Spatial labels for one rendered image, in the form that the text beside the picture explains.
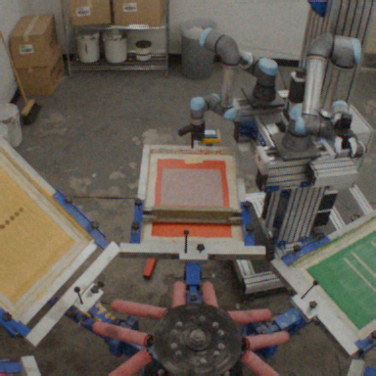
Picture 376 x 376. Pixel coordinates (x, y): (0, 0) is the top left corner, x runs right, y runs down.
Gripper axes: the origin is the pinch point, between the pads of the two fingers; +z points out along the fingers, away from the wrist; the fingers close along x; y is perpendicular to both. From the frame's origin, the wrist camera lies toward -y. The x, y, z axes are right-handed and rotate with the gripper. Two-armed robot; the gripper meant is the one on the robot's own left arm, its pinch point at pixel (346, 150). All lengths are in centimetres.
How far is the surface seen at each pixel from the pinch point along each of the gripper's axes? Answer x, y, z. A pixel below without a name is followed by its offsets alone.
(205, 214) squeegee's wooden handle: 62, 57, -16
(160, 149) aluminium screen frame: 99, 56, -67
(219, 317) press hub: 42, 31, 58
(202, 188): 69, 63, -42
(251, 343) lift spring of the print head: 30, 41, 61
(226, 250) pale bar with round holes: 48, 58, 5
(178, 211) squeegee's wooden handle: 75, 53, -13
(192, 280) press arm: 60, 56, 26
